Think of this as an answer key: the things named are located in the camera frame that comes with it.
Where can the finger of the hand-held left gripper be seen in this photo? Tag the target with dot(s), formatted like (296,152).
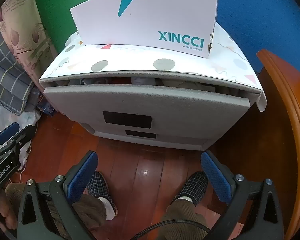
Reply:
(6,132)
(26,133)

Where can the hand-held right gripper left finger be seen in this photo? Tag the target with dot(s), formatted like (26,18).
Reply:
(81,180)

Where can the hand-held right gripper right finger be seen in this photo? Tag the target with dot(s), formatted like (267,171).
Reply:
(216,180)

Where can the grey wooden drawer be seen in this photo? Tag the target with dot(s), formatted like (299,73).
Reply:
(165,105)

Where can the white cardboard box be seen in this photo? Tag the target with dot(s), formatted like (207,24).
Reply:
(140,17)

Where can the grey lower drawer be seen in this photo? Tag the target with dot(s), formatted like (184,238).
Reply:
(177,140)

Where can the person's left hand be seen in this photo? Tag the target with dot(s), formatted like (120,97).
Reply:
(6,212)

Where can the pale printed cloth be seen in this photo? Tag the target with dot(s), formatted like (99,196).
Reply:
(30,117)

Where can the plaid left slipper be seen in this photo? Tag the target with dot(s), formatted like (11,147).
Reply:
(101,185)

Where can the plaid slipper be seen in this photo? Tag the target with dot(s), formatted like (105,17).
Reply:
(195,185)
(101,185)

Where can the plaid right slipper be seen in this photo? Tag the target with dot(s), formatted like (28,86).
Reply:
(195,185)

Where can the blue packet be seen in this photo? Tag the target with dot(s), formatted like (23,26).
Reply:
(46,107)

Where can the person's left leg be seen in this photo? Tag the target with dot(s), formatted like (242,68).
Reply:
(90,212)

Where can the person's leg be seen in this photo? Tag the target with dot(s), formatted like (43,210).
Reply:
(90,212)
(187,217)

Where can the white right sock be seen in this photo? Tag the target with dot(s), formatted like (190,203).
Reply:
(185,199)

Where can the white sock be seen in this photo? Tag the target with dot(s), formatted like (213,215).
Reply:
(185,199)
(110,207)

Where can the white left sock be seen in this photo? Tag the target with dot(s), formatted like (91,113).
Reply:
(110,207)

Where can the person's right leg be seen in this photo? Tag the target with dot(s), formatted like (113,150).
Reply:
(187,217)

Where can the grey plaid blanket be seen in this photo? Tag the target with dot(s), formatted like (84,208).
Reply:
(5,75)

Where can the pink floral bedding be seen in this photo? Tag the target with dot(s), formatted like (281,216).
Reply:
(22,30)

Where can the brown leather chair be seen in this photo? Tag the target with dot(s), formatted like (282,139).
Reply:
(282,92)

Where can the green foam mat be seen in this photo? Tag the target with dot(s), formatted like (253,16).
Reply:
(55,17)

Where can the blue foam mat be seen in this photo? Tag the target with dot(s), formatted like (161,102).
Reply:
(252,17)

